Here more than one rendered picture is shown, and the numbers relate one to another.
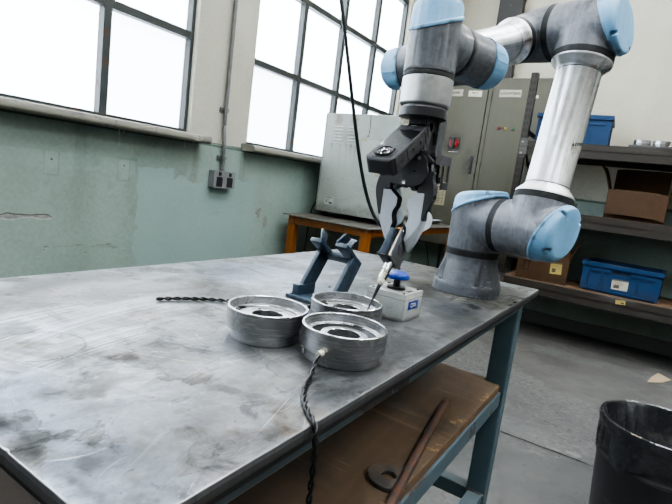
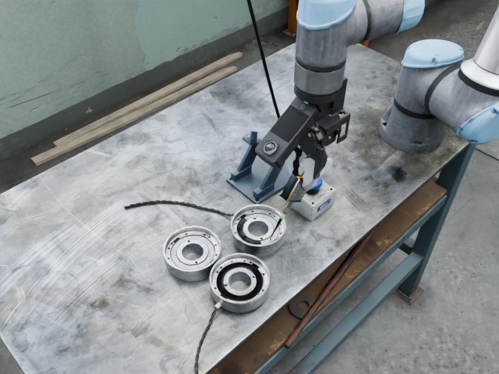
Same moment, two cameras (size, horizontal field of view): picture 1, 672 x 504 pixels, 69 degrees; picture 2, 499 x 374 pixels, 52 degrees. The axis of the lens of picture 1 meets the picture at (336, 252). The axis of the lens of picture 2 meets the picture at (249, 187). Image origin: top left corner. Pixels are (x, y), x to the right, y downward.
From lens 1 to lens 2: 0.59 m
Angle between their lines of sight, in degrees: 39
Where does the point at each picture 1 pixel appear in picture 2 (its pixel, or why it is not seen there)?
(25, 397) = (50, 355)
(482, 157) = not seen: outside the picture
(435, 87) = (320, 82)
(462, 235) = (405, 96)
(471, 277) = (409, 135)
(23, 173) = not seen: outside the picture
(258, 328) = (182, 275)
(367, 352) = (249, 307)
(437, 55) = (320, 56)
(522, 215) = (457, 102)
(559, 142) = not seen: outside the picture
